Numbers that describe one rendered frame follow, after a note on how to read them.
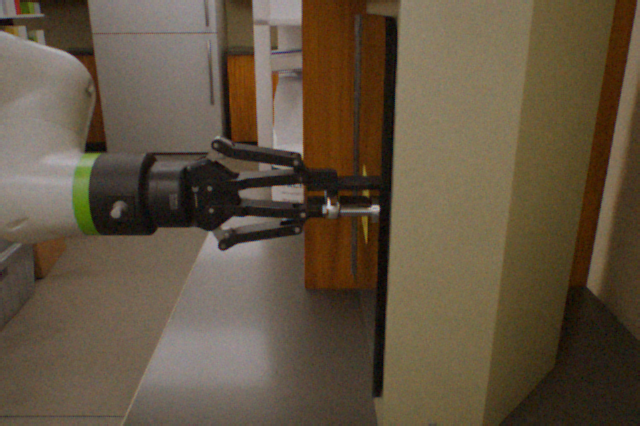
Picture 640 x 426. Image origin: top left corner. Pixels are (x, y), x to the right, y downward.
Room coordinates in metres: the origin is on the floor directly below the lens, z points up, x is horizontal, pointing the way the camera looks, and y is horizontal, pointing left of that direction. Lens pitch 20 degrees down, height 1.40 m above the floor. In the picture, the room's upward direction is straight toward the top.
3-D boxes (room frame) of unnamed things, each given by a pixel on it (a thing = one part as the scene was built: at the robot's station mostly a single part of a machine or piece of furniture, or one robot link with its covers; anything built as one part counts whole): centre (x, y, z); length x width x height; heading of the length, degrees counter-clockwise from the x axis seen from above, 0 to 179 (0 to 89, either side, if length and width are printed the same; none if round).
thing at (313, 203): (0.60, -0.02, 1.19); 0.07 x 0.03 x 0.01; 91
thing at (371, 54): (0.65, -0.06, 1.19); 0.30 x 0.01 x 0.40; 1
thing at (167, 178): (0.60, 0.14, 1.20); 0.09 x 0.07 x 0.08; 91
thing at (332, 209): (0.58, -0.03, 1.20); 0.10 x 0.05 x 0.03; 1
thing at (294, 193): (1.23, 0.05, 1.02); 0.13 x 0.13 x 0.15
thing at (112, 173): (0.59, 0.21, 1.20); 0.12 x 0.06 x 0.09; 1
